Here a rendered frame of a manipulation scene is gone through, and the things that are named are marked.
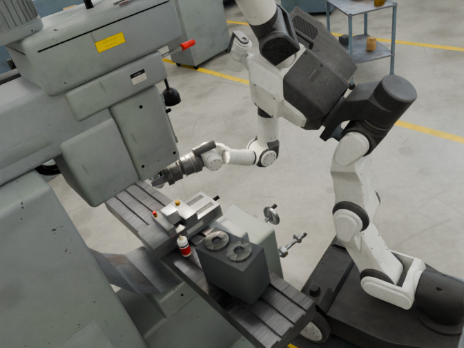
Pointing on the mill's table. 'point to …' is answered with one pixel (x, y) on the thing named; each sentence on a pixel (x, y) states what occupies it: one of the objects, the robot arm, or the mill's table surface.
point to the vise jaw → (186, 213)
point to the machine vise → (158, 248)
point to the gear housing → (116, 85)
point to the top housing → (93, 41)
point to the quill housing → (146, 132)
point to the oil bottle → (184, 246)
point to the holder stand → (234, 264)
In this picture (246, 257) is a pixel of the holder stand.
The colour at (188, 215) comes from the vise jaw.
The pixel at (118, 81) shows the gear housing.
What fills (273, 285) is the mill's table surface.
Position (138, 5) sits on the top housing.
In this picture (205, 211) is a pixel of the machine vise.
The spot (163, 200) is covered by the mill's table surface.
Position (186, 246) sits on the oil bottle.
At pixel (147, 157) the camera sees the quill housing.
